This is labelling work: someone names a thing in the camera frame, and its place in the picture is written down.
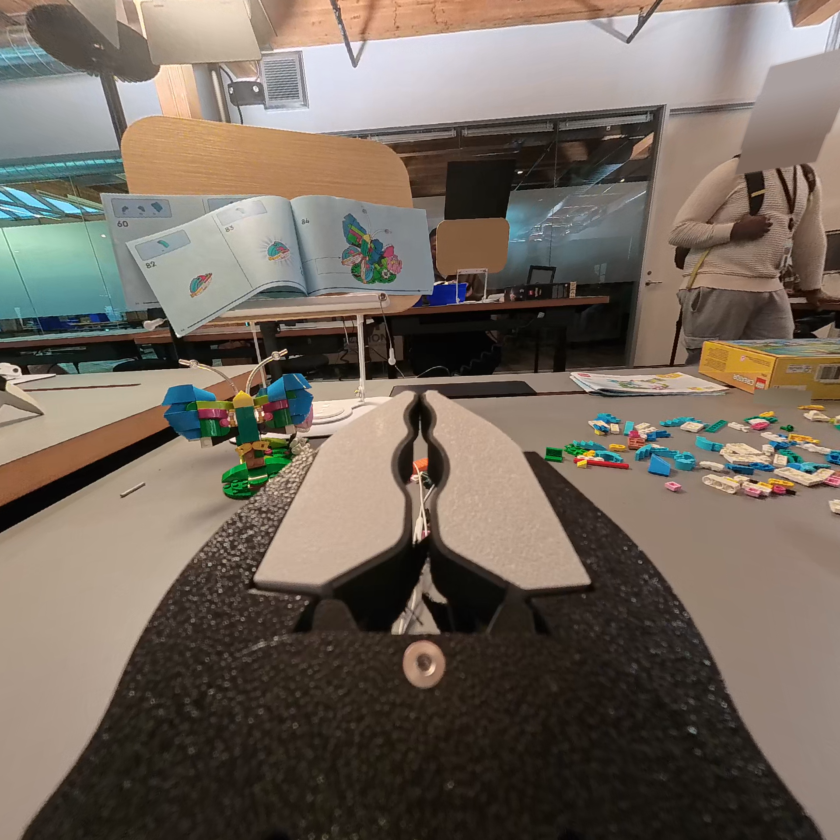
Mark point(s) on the white and wood book stand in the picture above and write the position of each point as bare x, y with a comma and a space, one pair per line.
262, 157

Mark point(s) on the stack of closed instruction booklets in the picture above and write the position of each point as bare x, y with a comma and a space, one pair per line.
643, 384

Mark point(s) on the open pale blue instruction booklet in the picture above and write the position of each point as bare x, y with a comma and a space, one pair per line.
262, 249

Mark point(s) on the wall air vent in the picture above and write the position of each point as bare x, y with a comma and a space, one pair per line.
283, 80

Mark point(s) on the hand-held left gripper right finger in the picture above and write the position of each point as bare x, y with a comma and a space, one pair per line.
505, 512

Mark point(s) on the small blue plastic bin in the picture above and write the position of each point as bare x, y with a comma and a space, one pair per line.
446, 295

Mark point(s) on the white door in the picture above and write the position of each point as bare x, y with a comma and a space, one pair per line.
656, 229

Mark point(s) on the black flat desk mat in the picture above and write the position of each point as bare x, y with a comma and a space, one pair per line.
472, 388

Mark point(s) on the long wooden table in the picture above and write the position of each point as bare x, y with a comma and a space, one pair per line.
817, 303
525, 302

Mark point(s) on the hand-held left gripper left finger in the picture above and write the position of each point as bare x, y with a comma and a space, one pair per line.
341, 512

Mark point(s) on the yellow lego set box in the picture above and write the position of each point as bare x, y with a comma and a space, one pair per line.
728, 367

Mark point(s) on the small grey rod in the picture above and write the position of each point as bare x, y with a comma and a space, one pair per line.
132, 489

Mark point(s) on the row of black boxes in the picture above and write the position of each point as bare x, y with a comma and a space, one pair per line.
541, 291

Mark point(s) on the pile of lego pieces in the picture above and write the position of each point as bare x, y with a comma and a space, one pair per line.
741, 453

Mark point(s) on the lego butterfly model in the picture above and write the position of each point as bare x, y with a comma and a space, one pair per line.
246, 420

